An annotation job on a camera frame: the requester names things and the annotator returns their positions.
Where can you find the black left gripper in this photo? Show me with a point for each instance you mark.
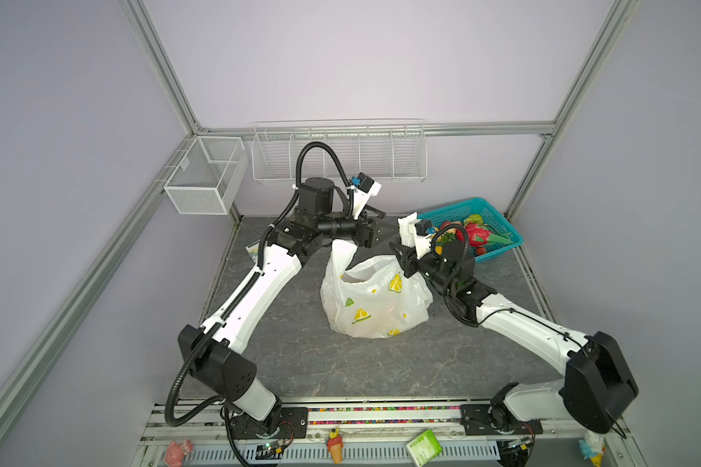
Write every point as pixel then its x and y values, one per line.
pixel 370 239

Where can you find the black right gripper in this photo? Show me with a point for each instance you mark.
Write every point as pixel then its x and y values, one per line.
pixel 411 263

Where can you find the white plastic bag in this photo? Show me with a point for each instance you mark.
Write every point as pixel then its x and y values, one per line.
pixel 373 299

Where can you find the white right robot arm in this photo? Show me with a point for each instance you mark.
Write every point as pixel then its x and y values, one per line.
pixel 596 385

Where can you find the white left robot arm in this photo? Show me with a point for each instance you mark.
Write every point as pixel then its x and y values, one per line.
pixel 318 213

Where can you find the red fake dragon fruit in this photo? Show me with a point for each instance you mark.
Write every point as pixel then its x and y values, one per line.
pixel 480 236

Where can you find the teal plastic basket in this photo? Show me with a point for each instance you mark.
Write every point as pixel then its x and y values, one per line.
pixel 481 212

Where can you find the colourful picture card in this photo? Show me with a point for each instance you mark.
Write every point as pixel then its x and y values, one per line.
pixel 253 251

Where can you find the white mesh box basket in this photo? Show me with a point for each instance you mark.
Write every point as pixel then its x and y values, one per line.
pixel 206 179

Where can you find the green white small box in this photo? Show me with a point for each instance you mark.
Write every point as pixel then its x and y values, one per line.
pixel 424 448

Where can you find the toy ice cream cone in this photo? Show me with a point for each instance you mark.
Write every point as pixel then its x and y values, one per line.
pixel 335 445

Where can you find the toy blue ice cream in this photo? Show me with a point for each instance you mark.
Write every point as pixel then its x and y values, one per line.
pixel 592 448

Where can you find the pink toy figure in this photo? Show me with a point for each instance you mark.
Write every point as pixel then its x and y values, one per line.
pixel 176 453

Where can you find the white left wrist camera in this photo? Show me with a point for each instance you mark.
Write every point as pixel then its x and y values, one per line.
pixel 364 188

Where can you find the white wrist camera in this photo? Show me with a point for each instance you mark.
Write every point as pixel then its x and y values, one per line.
pixel 364 188
pixel 423 234

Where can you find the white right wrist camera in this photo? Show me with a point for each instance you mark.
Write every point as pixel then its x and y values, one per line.
pixel 423 234

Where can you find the white wire wall shelf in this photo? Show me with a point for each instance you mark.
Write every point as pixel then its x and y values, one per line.
pixel 387 150

